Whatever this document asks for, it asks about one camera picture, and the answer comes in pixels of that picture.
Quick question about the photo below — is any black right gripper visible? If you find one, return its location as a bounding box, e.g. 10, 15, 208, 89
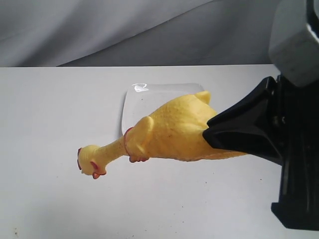
202, 75, 319, 231

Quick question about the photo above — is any yellow rubber chicken toy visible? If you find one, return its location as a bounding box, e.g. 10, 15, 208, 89
77, 91, 243, 179

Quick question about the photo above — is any white square plate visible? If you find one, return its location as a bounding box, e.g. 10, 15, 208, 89
121, 83, 204, 133

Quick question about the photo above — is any grey backdrop cloth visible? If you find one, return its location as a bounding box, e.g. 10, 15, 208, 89
0, 0, 319, 68

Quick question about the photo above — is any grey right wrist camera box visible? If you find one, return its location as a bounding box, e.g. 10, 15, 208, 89
269, 0, 319, 87

